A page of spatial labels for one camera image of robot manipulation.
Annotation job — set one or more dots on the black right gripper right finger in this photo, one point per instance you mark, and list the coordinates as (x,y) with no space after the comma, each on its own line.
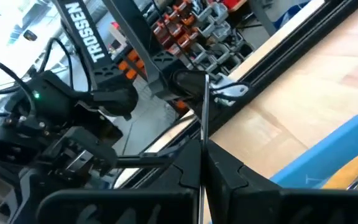
(222,186)

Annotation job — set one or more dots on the blue plastic tray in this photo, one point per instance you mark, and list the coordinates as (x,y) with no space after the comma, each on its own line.
(322,155)

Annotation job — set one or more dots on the silver mounting bracket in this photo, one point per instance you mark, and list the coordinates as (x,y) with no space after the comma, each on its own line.
(228,90)

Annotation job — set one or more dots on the yellow cloth napkin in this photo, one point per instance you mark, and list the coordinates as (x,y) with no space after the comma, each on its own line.
(346,174)

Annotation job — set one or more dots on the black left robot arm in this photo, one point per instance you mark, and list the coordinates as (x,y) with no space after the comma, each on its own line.
(85,37)

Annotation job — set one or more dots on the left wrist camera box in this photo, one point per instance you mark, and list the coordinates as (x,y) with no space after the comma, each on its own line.
(9,152)

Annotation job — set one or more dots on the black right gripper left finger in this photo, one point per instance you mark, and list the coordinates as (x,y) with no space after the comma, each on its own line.
(188,174)

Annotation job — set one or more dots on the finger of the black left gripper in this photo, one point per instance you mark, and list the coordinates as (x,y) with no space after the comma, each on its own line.
(148,160)

